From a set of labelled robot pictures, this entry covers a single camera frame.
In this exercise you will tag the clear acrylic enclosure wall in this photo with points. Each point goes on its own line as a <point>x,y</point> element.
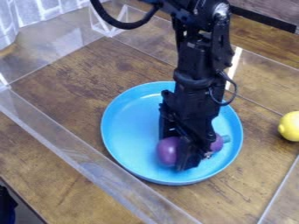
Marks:
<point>63,71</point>

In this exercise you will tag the white patterned curtain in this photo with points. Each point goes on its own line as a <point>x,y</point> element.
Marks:
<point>19,13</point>

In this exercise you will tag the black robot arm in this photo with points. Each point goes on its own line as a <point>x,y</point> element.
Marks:
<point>200,23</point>

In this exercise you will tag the yellow lemon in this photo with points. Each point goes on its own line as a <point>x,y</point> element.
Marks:
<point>288,126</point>

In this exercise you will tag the purple toy eggplant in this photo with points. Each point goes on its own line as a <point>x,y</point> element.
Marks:
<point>167,146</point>

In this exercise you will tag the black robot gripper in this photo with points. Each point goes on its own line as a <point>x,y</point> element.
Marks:
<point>187,111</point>

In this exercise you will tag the blue round tray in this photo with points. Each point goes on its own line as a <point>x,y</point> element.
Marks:
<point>130,133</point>

